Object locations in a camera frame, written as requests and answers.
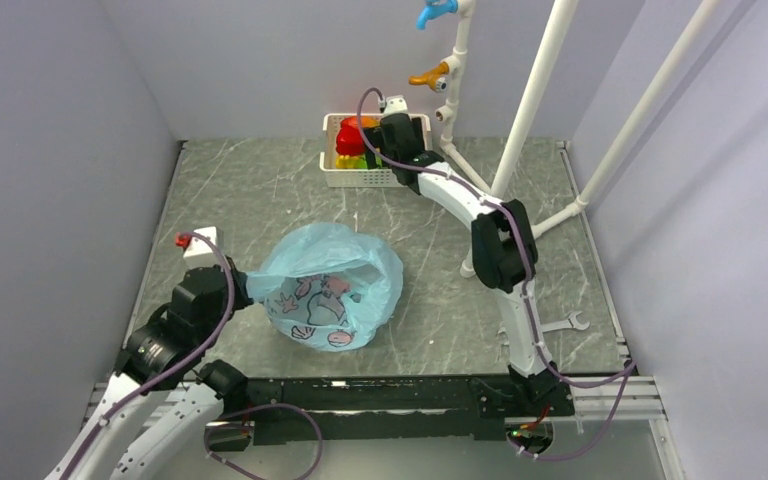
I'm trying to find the orange red fake mango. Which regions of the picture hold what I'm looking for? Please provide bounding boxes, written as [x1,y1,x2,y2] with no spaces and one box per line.
[340,116,380,129]

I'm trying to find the red fake bell pepper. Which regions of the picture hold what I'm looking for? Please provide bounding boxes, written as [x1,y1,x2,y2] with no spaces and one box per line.
[335,126,365,157]

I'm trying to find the light blue plastic bag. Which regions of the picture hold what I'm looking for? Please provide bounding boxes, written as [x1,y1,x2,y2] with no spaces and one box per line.
[246,223,404,352]

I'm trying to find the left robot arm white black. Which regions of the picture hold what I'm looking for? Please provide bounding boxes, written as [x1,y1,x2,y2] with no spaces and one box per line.
[48,258,253,479]

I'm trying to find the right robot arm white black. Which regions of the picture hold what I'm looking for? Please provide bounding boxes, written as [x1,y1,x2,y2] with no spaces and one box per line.
[360,113,575,416]

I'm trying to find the yellow fake banana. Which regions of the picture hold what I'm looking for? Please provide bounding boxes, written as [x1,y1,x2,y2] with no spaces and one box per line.
[335,155,361,169]

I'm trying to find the orange faucet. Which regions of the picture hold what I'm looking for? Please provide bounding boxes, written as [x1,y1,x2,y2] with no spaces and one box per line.
[408,62,450,93]

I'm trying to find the white plastic basket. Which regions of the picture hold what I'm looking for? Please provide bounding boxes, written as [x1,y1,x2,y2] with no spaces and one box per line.
[319,113,431,188]

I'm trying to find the blue faucet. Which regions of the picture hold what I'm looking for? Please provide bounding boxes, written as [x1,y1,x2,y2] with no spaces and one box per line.
[415,0,459,30]

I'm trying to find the silver wrench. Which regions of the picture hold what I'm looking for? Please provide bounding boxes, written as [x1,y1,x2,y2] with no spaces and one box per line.
[541,311,590,333]

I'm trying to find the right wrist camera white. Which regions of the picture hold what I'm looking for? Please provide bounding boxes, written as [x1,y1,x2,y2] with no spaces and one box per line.
[379,95,409,117]

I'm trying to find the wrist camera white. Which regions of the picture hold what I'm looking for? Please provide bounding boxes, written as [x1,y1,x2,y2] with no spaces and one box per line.
[379,95,409,117]
[174,226,224,270]

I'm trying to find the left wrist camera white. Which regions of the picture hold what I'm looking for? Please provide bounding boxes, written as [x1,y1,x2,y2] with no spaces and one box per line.
[174,226,224,270]

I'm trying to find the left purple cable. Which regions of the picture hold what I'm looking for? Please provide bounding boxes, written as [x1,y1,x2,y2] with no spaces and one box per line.
[59,231,237,480]

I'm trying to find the purple cable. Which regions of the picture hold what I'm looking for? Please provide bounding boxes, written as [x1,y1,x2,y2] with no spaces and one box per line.
[356,87,637,390]
[59,231,237,480]

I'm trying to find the white PVC pipe frame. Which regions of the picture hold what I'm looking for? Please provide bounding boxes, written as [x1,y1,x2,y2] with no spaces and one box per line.
[434,0,723,280]

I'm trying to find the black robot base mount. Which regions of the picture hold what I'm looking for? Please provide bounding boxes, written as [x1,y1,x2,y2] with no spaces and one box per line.
[211,373,575,451]

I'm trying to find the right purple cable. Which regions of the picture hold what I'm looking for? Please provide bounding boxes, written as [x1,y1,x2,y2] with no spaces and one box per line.
[356,87,637,390]

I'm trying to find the aluminium rail frame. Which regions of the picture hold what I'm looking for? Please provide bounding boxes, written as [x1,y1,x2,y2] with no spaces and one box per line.
[82,376,666,461]

